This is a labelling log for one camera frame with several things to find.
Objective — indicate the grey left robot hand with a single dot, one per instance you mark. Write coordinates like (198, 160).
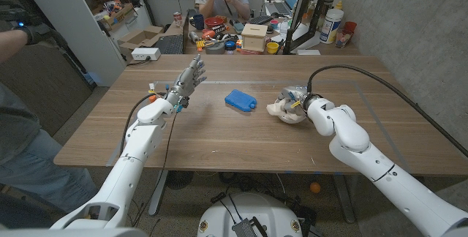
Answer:
(188, 81)

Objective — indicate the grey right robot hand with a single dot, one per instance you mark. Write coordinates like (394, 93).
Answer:
(298, 96)

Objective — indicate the cream cloth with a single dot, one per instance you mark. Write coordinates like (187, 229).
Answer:
(272, 109)

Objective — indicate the bare person forearm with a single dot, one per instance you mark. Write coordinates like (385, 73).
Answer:
(10, 45)

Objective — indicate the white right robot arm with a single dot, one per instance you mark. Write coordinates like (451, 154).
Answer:
(365, 156)

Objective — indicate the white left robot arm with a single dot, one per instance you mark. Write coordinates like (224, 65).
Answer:
(135, 149)

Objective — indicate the white ceramic bowl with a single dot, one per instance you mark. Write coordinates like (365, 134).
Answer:
(290, 120)

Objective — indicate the blue plastic case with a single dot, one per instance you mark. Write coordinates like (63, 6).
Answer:
(239, 99)

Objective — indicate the red bowl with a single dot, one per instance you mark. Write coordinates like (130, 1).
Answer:
(214, 22)

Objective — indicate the black keyboard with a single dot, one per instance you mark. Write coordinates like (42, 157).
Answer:
(170, 44)
(260, 19)

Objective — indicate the grey tape roll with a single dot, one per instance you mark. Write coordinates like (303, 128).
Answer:
(215, 49)

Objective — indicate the white power box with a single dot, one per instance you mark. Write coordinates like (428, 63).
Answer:
(145, 54)

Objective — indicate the yellow cup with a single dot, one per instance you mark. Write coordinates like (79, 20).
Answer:
(272, 48)

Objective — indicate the dark blue mug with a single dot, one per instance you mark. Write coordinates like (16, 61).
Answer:
(198, 21)

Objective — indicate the soda can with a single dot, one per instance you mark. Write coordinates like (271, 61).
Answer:
(177, 19)

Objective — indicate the open cardboard box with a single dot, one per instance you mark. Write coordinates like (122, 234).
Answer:
(140, 39)

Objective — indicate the clear glass cup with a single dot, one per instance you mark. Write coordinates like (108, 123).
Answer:
(343, 39)

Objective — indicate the light wooden box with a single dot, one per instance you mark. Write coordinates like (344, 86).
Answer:
(254, 37)

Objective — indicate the white canister blue label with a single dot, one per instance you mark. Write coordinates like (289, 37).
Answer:
(331, 26)

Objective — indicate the red cup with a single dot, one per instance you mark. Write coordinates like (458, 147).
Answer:
(350, 27)

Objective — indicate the black monitor on stand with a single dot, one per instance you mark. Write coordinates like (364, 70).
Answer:
(305, 6)

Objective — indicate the orange ball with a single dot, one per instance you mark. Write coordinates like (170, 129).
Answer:
(315, 187)

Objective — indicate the cardboard box with clutter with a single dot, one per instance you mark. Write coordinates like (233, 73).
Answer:
(118, 15)

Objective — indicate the black round floor fan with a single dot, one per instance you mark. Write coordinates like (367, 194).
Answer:
(179, 179)

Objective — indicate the white shelf unit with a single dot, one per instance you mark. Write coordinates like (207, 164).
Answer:
(91, 47)

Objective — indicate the grey table leg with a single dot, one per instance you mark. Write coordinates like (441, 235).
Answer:
(158, 193)
(344, 198)

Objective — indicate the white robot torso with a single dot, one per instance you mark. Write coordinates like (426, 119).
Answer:
(252, 207)

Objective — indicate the black teleoperation glove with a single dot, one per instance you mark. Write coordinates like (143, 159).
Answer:
(36, 32)

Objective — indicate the standing person in jeans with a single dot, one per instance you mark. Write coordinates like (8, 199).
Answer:
(25, 164)

